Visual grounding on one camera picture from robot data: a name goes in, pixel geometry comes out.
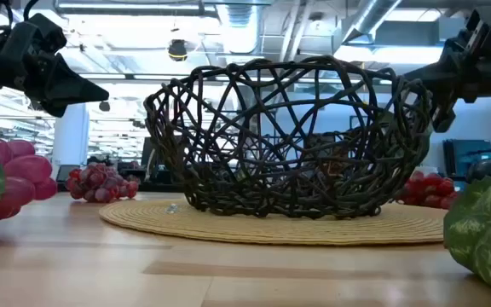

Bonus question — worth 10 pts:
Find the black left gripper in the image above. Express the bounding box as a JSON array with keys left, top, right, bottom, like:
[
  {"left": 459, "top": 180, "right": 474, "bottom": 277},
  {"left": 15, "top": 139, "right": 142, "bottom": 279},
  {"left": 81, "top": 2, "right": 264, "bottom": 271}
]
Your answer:
[{"left": 0, "top": 20, "right": 110, "bottom": 119}]

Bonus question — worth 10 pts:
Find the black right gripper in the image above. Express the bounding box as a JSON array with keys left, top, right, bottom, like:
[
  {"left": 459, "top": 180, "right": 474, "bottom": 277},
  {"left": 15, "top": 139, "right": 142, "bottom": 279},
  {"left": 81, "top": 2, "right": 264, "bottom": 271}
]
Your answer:
[{"left": 402, "top": 38, "right": 491, "bottom": 133}]

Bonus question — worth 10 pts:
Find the red plastic grape bunch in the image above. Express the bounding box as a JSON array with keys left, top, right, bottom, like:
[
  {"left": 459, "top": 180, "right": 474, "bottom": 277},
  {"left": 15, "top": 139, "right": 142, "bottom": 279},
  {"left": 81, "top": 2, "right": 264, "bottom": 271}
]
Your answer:
[
  {"left": 0, "top": 121, "right": 59, "bottom": 234},
  {"left": 65, "top": 161, "right": 141, "bottom": 204},
  {"left": 398, "top": 170, "right": 459, "bottom": 210}
]

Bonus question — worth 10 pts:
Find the dark purple grape bunch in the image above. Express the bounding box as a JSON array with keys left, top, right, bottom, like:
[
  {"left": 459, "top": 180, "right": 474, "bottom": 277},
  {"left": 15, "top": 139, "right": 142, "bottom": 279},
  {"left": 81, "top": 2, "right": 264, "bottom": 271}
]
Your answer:
[{"left": 442, "top": 165, "right": 491, "bottom": 302}]

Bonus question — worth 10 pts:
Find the dark woven wicker basket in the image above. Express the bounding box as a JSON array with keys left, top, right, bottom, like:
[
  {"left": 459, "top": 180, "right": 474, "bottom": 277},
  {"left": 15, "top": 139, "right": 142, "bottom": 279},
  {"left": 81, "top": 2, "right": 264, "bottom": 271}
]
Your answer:
[{"left": 142, "top": 55, "right": 434, "bottom": 221}]

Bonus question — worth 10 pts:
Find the white column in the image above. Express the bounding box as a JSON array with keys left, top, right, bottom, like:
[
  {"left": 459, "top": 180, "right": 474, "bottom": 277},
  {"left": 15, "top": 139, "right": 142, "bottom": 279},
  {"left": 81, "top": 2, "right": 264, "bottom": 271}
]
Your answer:
[{"left": 52, "top": 103, "right": 90, "bottom": 178}]

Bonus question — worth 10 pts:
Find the blue equipment rack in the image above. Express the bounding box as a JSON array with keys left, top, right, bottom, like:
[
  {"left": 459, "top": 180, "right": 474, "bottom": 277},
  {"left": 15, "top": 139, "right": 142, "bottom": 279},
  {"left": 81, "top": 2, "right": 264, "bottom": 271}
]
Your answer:
[{"left": 442, "top": 138, "right": 491, "bottom": 180}]

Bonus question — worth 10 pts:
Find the grey monitor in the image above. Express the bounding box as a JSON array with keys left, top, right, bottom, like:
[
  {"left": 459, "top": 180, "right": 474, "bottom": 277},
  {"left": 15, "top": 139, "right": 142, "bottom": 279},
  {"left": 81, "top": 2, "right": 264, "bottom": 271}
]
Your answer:
[{"left": 56, "top": 165, "right": 80, "bottom": 182}]

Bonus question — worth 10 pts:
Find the dark monitor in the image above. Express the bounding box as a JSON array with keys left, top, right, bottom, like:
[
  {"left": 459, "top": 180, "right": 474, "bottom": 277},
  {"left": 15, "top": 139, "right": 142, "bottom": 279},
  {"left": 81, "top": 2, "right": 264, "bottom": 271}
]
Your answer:
[{"left": 141, "top": 136, "right": 157, "bottom": 171}]

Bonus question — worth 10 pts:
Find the round straw placemat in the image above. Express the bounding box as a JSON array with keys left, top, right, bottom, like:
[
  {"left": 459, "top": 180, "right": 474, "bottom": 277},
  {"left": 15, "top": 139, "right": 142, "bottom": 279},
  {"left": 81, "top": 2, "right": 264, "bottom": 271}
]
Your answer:
[{"left": 99, "top": 198, "right": 449, "bottom": 247}]

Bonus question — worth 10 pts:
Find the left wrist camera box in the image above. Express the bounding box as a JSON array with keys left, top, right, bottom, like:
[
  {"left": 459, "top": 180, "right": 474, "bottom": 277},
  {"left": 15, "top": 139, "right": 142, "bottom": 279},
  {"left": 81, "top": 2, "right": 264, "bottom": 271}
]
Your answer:
[{"left": 13, "top": 12, "right": 68, "bottom": 56}]

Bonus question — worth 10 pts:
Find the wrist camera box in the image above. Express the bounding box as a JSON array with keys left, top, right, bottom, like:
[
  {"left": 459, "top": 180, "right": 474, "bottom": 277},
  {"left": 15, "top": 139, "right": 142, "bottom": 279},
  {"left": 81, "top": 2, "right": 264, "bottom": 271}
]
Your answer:
[
  {"left": 13, "top": 12, "right": 68, "bottom": 56},
  {"left": 465, "top": 6, "right": 491, "bottom": 50}
]

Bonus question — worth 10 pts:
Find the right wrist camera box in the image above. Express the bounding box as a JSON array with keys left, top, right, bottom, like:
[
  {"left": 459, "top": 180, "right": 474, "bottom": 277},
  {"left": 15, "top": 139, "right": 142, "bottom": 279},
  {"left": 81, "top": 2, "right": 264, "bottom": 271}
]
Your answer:
[{"left": 465, "top": 6, "right": 491, "bottom": 50}]

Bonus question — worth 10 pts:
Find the round silver ventilation duct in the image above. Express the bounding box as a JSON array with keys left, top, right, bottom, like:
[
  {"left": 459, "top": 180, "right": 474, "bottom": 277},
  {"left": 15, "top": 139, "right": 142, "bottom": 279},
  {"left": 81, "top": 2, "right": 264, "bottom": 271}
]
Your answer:
[{"left": 341, "top": 0, "right": 402, "bottom": 43}]

